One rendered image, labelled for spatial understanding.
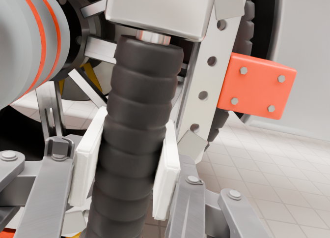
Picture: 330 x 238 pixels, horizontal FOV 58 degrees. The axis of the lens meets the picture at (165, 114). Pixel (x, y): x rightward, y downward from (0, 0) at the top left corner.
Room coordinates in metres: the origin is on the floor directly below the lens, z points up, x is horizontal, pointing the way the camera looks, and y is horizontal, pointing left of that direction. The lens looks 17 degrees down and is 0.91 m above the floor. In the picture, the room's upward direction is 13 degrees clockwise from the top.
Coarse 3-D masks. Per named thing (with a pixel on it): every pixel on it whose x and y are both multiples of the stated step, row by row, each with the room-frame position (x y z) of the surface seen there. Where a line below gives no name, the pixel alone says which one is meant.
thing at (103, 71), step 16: (64, 0) 0.60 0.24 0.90; (96, 0) 0.65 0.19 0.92; (96, 16) 0.60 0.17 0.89; (96, 32) 0.60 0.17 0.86; (112, 32) 0.65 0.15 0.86; (128, 32) 0.65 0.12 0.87; (96, 64) 0.65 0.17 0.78; (112, 64) 0.65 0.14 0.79; (64, 80) 0.64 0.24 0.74; (64, 96) 0.64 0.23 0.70; (80, 96) 0.65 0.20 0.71
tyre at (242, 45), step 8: (248, 0) 0.47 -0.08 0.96; (248, 8) 0.46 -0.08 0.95; (248, 16) 0.46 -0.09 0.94; (240, 24) 0.46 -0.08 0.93; (248, 24) 0.46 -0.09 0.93; (240, 32) 0.46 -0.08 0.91; (248, 32) 0.46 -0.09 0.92; (240, 40) 0.46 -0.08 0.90; (248, 40) 0.47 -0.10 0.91; (240, 48) 0.46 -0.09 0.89; (248, 48) 0.47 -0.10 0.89; (216, 112) 0.46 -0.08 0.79; (224, 112) 0.46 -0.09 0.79; (216, 120) 0.46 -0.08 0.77; (224, 120) 0.47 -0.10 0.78; (216, 128) 0.47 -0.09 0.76; (208, 136) 0.46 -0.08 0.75; (216, 136) 0.47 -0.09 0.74; (208, 144) 0.47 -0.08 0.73; (152, 192) 0.46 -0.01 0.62
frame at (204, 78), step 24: (216, 0) 0.37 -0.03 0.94; (240, 0) 0.37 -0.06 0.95; (216, 24) 0.37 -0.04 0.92; (192, 48) 0.42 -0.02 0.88; (216, 48) 0.37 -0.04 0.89; (192, 72) 0.38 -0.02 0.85; (216, 72) 0.37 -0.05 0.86; (192, 96) 0.37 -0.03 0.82; (216, 96) 0.37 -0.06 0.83; (192, 120) 0.37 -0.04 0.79; (192, 144) 0.37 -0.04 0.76; (72, 216) 0.35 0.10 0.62
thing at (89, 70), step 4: (84, 64) 0.64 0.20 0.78; (88, 64) 0.64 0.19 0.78; (84, 68) 0.64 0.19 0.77; (88, 68) 0.64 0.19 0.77; (88, 72) 0.64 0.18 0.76; (92, 72) 0.64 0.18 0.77; (88, 76) 0.64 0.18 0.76; (92, 76) 0.64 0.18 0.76; (92, 80) 0.64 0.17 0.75; (96, 80) 0.65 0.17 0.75; (60, 84) 0.64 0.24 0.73; (96, 84) 0.65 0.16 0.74; (60, 88) 0.64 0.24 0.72; (100, 88) 0.65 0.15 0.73; (60, 92) 0.64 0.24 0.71
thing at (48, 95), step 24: (72, 0) 0.46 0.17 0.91; (72, 24) 0.49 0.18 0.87; (72, 48) 0.50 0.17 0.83; (96, 48) 0.46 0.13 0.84; (72, 72) 0.46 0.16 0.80; (48, 96) 0.45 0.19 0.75; (96, 96) 0.46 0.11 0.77; (0, 120) 0.57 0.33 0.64; (24, 120) 0.62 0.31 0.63; (48, 120) 0.46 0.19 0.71; (0, 144) 0.50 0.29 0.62; (24, 144) 0.53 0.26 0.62
